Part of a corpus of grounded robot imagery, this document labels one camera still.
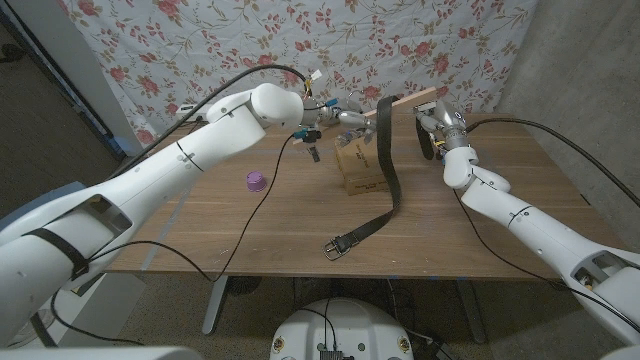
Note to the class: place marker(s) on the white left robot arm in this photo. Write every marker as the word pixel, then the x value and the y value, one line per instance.
pixel 150 185

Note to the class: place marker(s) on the white power strip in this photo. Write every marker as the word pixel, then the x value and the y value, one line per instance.
pixel 186 111

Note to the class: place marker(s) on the white robot body edge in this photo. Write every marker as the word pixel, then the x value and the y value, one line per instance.
pixel 100 355

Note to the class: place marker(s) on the black leather belt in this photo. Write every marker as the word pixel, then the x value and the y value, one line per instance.
pixel 385 140

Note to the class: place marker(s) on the brown cardboard box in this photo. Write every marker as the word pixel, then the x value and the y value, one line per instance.
pixel 360 175

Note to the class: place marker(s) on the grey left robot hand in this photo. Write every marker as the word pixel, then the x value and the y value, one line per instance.
pixel 355 120

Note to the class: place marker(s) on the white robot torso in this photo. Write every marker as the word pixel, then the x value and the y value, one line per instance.
pixel 345 330

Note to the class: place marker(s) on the floral backdrop cloth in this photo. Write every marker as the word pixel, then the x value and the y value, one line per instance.
pixel 150 50

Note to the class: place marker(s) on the grey table leg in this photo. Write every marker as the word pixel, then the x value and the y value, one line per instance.
pixel 215 305
pixel 470 310

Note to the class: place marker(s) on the small purple cup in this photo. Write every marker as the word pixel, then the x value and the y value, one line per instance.
pixel 256 182

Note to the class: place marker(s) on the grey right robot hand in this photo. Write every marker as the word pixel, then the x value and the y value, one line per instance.
pixel 447 120

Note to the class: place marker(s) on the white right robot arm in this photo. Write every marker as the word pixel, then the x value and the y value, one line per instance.
pixel 540 230

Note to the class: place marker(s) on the black round floor object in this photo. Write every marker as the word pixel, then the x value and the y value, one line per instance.
pixel 245 285

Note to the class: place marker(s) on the black floor power adapter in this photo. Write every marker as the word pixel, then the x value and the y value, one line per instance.
pixel 440 350

